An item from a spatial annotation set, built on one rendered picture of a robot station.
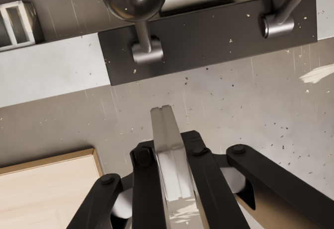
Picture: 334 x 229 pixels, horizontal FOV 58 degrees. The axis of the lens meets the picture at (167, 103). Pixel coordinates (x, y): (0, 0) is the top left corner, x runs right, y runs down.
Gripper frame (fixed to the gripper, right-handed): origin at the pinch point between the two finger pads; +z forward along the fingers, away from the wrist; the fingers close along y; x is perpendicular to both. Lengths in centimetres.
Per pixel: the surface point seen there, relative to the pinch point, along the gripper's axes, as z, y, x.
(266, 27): 9.8, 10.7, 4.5
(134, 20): 0.7, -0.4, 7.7
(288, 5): 7.1, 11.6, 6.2
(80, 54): 11.6, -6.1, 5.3
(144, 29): 5.3, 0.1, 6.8
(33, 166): 14.0, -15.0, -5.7
